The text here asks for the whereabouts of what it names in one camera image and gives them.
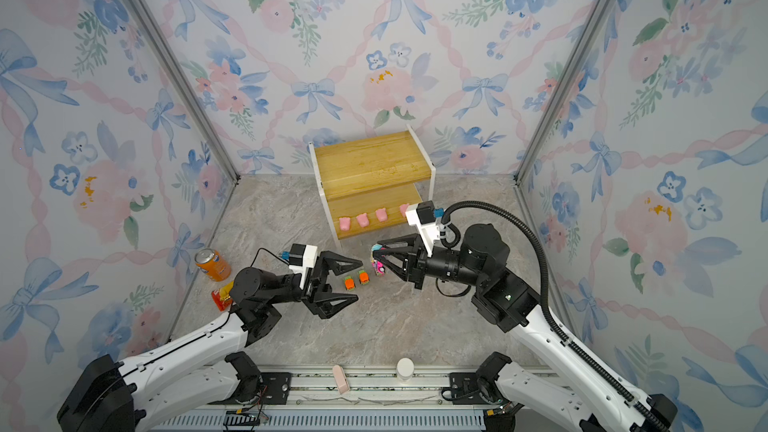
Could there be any orange soda can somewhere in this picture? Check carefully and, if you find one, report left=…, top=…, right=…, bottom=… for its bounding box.
left=194, top=248, right=232, bottom=282

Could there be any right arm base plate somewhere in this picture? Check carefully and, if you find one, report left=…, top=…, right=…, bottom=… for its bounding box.
left=440, top=372, right=519, bottom=408

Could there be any white bottle cap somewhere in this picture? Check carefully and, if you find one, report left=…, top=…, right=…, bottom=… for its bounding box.
left=396, top=357, right=415, bottom=382

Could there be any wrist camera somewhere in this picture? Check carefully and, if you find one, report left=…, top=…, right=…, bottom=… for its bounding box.
left=281, top=243, right=318, bottom=288
left=405, top=201, right=443, bottom=257

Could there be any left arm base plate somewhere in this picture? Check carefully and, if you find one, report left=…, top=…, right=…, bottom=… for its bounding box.
left=212, top=372, right=292, bottom=406

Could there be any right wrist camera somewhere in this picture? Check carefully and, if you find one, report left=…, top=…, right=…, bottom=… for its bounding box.
left=405, top=201, right=443, bottom=257

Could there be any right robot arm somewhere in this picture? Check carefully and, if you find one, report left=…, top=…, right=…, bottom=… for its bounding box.
left=372, top=224, right=677, bottom=431

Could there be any pink eraser block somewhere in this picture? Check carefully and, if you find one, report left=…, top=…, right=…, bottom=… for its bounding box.
left=332, top=365, right=350, bottom=395

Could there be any wooden two-tier white-frame shelf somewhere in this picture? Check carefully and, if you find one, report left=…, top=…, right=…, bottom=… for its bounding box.
left=309, top=127, right=436, bottom=246

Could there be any red snack packet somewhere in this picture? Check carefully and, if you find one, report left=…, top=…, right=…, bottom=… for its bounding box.
left=211, top=282, right=234, bottom=312

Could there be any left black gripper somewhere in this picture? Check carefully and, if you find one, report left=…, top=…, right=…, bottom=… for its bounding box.
left=268, top=256, right=360, bottom=325

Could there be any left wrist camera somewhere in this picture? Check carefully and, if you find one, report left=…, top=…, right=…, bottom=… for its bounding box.
left=281, top=243, right=318, bottom=288

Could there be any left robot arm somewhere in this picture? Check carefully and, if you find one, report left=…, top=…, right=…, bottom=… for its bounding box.
left=57, top=244, right=362, bottom=431

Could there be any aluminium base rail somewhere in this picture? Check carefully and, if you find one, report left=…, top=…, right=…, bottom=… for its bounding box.
left=113, top=359, right=625, bottom=432

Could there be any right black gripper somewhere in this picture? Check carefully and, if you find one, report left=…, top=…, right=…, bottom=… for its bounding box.
left=377, top=236, right=490, bottom=295

